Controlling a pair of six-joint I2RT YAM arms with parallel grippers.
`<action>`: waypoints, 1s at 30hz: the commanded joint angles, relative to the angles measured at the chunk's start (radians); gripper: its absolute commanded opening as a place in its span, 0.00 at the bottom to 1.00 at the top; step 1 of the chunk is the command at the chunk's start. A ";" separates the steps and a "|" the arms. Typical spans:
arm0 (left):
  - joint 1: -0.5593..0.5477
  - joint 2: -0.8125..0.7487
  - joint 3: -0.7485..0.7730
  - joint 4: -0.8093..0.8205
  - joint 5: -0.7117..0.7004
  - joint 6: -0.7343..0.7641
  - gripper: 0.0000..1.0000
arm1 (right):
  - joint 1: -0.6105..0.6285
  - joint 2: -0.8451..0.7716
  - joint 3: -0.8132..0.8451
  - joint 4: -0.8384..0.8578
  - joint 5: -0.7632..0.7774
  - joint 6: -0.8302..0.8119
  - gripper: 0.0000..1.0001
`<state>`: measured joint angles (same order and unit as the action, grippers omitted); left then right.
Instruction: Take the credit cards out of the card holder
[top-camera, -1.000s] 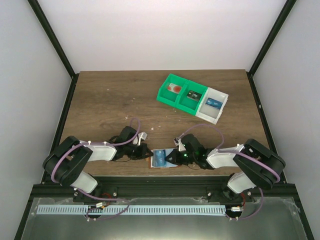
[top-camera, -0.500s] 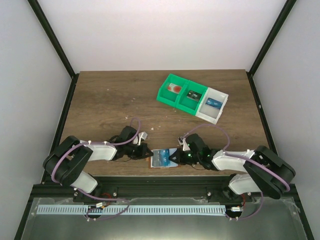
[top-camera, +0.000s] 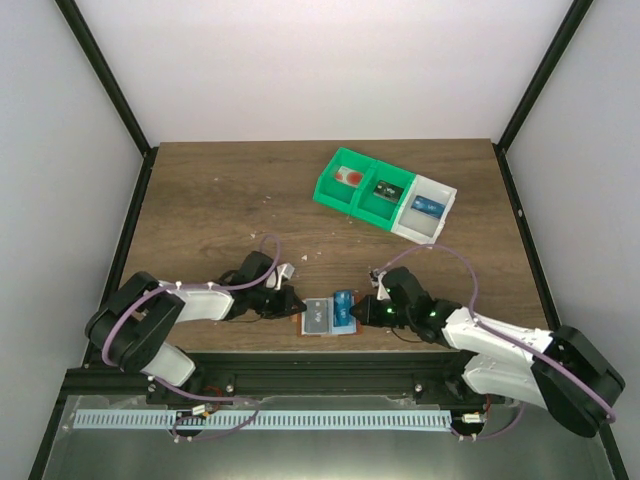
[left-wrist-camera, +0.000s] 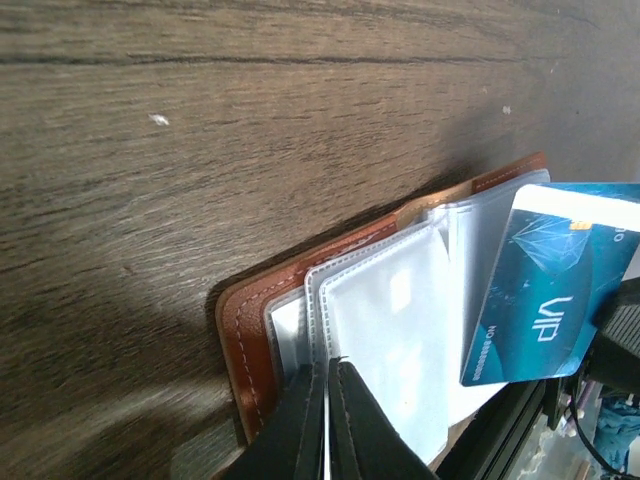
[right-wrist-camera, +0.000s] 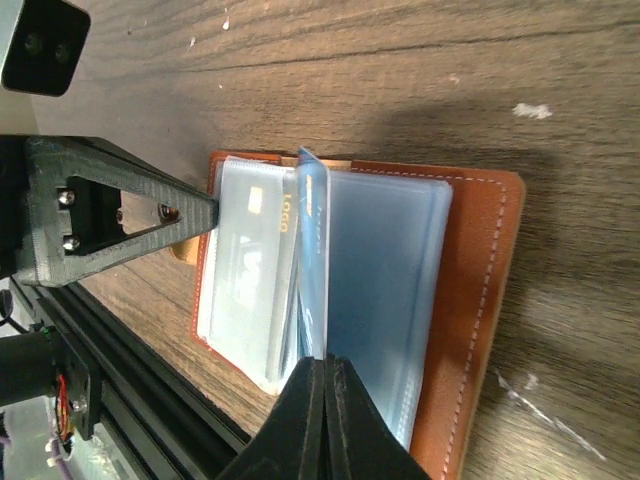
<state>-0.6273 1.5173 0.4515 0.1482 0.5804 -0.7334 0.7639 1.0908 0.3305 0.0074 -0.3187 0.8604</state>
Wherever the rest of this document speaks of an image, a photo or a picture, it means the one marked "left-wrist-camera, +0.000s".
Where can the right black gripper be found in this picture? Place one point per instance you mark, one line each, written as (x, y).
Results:
(617, 324)

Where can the blue VIP card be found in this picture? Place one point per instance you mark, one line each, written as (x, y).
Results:
(565, 249)

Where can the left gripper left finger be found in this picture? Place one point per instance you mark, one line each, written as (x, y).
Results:
(290, 445)

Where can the brown leather card holder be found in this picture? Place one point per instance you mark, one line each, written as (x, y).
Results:
(398, 298)

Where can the black aluminium frame rail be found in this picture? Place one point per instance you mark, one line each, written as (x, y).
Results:
(489, 446)

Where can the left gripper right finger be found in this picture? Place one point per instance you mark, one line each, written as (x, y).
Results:
(363, 443)

